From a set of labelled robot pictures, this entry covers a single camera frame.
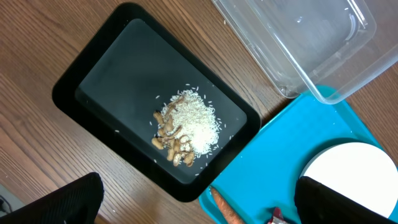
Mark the clear plastic bin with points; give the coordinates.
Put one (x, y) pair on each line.
(329, 48)

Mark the red snack wrapper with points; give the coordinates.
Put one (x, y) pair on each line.
(277, 217)

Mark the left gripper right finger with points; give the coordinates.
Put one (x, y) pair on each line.
(316, 203)

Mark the food scraps rice and peanuts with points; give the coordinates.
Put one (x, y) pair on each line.
(187, 127)

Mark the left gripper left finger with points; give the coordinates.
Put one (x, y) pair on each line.
(75, 203)

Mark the pink plate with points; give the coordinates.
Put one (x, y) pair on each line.
(362, 172)

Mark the orange carrot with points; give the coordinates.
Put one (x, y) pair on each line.
(226, 210)

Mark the teal serving tray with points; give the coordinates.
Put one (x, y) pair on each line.
(263, 175)

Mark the black plastic tray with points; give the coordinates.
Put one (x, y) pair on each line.
(129, 70)

